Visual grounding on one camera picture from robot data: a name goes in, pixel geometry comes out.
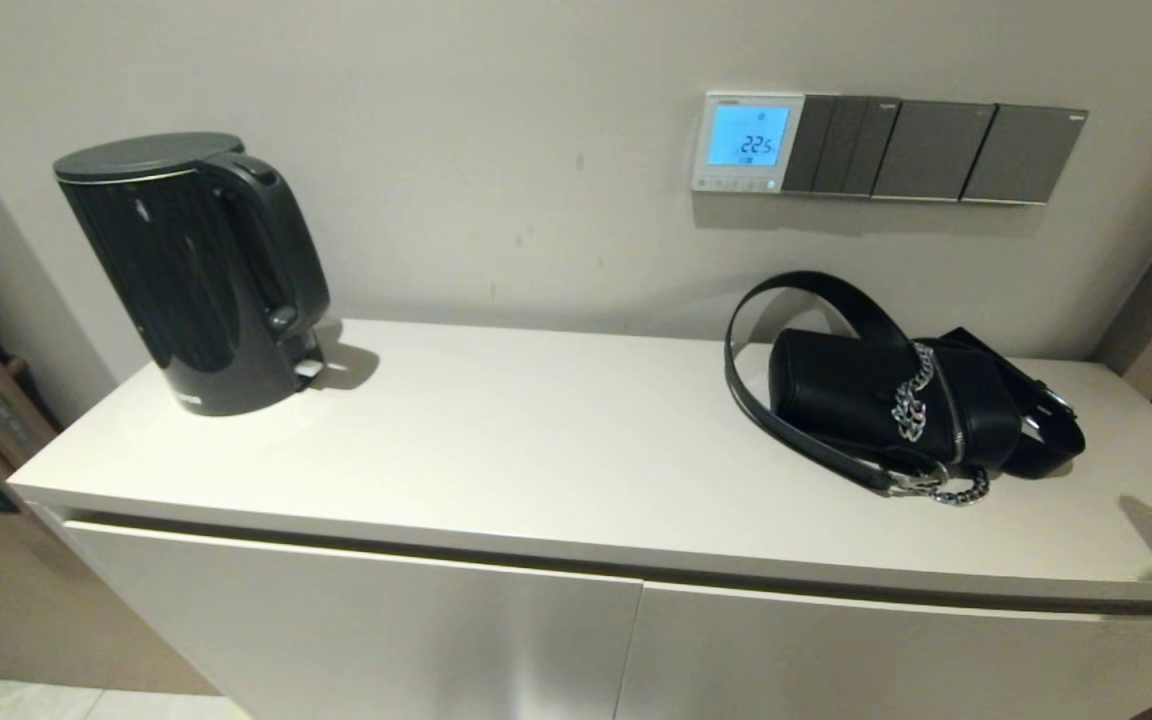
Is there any white wall thermostat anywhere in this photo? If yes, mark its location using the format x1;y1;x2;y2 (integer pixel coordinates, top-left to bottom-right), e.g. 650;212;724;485
691;92;807;194

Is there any white sideboard cabinet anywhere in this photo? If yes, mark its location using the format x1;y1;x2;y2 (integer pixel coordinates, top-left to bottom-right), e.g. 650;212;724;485
6;318;1152;720

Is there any white cabinet door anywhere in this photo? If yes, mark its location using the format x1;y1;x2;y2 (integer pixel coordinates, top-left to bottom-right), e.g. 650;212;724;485
616;582;1152;720
64;520;644;720

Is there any black electric kettle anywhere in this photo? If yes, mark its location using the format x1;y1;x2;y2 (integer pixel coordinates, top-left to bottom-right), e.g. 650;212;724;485
52;132;331;417

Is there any black leather handbag with chain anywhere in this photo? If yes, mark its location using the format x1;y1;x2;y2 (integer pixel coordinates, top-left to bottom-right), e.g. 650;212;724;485
723;271;1087;506

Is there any grey triple wall switch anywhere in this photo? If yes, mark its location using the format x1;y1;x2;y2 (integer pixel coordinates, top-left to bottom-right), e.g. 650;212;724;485
782;95;903;197

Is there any grey single wall switch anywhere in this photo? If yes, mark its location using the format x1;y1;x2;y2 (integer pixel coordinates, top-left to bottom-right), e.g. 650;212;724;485
871;100;998;202
961;105;1090;206

